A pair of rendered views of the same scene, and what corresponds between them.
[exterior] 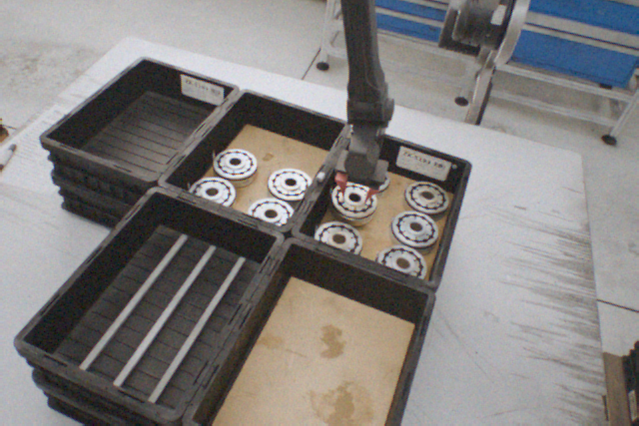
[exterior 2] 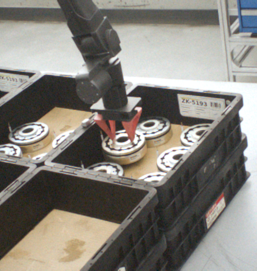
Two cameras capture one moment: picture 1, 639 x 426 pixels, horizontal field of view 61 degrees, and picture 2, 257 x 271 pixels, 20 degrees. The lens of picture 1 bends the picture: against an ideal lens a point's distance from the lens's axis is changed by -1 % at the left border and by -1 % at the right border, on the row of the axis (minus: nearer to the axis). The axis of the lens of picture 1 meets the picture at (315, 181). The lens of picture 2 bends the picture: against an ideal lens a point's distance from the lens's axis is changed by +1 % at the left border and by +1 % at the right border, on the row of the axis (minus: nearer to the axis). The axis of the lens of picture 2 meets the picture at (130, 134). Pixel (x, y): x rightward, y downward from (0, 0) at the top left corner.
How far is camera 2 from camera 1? 0.80 m
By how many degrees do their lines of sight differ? 23
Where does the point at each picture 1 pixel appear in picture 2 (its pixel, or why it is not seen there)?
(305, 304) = (58, 227)
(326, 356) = (64, 261)
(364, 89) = (78, 21)
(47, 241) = not seen: outside the picture
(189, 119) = not seen: hidden behind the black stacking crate
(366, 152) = (88, 75)
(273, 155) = (70, 126)
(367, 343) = not seen: hidden behind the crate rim
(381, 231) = (152, 169)
